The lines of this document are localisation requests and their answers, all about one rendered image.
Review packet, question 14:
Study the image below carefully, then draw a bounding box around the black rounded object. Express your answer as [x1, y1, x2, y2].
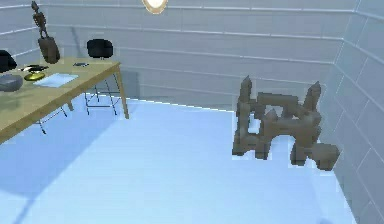
[0, 49, 18, 74]

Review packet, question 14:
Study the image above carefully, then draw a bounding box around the pale blue paper sheet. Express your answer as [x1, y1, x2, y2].
[33, 72, 80, 89]

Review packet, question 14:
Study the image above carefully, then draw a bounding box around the black chair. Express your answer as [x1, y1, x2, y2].
[83, 38, 122, 116]

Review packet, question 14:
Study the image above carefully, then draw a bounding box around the gold dish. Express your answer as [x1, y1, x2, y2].
[23, 71, 46, 82]

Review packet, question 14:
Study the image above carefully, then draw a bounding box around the black flat dish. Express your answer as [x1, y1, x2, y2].
[20, 64, 50, 73]

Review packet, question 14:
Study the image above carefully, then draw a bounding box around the light wooden table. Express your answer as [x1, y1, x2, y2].
[0, 57, 130, 145]

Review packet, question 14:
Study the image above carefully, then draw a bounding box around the grey rounded object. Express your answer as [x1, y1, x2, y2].
[0, 73, 24, 93]

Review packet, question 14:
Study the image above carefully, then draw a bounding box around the brown figure statue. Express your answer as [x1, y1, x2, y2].
[31, 0, 61, 65]

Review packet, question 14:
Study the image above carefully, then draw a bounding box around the brown castle-shaped object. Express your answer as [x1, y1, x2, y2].
[231, 75, 341, 172]

